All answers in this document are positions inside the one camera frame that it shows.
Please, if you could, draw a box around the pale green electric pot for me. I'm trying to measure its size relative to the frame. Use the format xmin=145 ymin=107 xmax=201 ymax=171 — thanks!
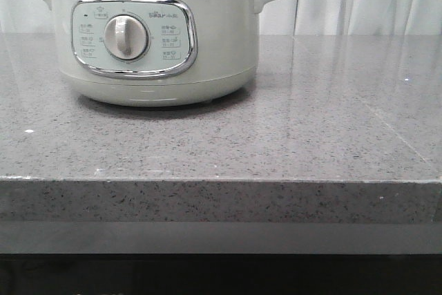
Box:
xmin=43 ymin=0 xmax=275 ymax=107

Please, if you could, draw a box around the white curtain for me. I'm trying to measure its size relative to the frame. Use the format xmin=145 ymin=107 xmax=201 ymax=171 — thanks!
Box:
xmin=1 ymin=0 xmax=441 ymax=36

